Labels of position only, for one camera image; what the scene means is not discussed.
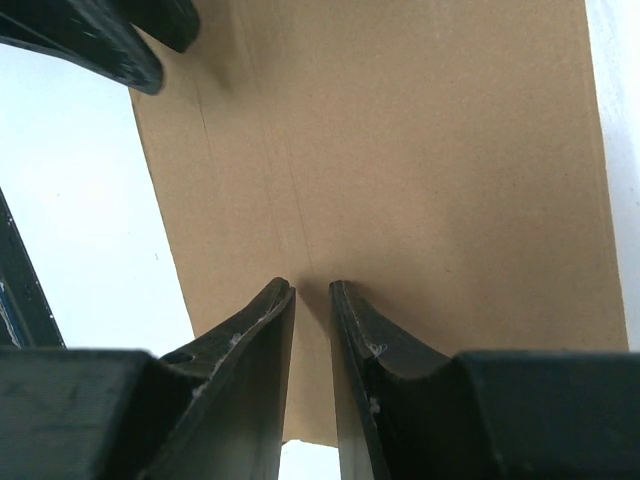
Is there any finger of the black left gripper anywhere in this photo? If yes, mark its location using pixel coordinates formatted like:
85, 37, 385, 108
1, 0, 163, 95
124, 0, 200, 53

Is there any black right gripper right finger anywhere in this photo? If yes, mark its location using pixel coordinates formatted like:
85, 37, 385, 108
329, 281, 639, 479

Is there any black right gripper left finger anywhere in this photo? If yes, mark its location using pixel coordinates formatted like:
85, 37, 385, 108
0, 277, 297, 480

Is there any brown cardboard box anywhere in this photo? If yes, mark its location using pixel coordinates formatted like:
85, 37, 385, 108
132, 1, 629, 445

